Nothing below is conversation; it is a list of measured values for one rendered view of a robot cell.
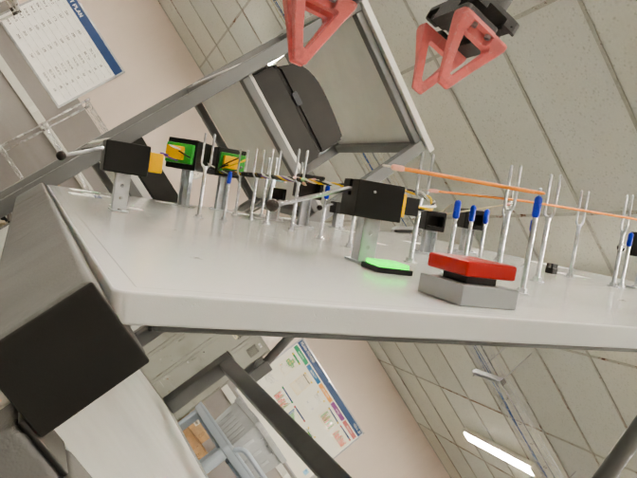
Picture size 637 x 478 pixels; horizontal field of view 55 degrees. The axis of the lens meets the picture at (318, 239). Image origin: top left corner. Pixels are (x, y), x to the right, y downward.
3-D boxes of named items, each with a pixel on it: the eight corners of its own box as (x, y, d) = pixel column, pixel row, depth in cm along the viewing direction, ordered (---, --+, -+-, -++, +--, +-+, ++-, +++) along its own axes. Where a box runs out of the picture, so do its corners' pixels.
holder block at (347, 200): (338, 212, 68) (344, 177, 68) (383, 219, 70) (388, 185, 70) (354, 215, 65) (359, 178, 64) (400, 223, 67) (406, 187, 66)
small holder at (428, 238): (427, 251, 108) (433, 211, 107) (444, 257, 99) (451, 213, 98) (402, 248, 107) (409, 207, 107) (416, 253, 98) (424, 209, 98)
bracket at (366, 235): (344, 258, 70) (351, 214, 69) (362, 260, 70) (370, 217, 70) (360, 264, 65) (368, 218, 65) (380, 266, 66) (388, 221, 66)
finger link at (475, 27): (439, 108, 71) (479, 44, 72) (475, 102, 65) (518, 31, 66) (397, 72, 69) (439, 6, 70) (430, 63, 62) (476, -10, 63)
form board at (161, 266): (45, 193, 137) (46, 184, 137) (416, 243, 182) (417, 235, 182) (107, 331, 31) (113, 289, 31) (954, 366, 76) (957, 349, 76)
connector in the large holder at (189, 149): (192, 165, 128) (195, 145, 128) (188, 164, 125) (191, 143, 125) (167, 161, 129) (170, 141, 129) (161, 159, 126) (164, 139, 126)
